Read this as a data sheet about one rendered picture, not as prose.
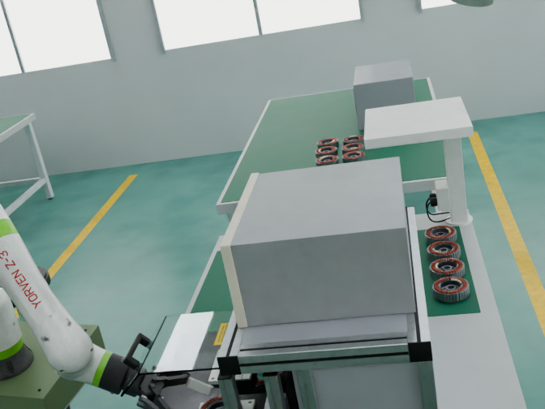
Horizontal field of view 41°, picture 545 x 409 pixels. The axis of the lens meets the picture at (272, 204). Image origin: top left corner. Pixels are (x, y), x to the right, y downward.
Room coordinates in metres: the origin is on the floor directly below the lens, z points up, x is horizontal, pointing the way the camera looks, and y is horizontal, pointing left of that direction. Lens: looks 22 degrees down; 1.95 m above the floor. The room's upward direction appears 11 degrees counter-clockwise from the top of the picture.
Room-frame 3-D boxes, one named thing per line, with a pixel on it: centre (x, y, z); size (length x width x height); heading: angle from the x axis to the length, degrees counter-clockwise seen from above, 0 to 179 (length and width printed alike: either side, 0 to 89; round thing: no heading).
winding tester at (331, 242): (1.58, -0.11, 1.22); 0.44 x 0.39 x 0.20; 168
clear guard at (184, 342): (1.48, 0.23, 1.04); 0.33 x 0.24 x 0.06; 78
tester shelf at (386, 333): (1.59, -0.11, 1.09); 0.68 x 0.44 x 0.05; 168
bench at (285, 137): (3.94, -0.46, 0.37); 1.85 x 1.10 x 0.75; 168
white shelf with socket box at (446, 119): (2.43, -0.54, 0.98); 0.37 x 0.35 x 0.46; 168
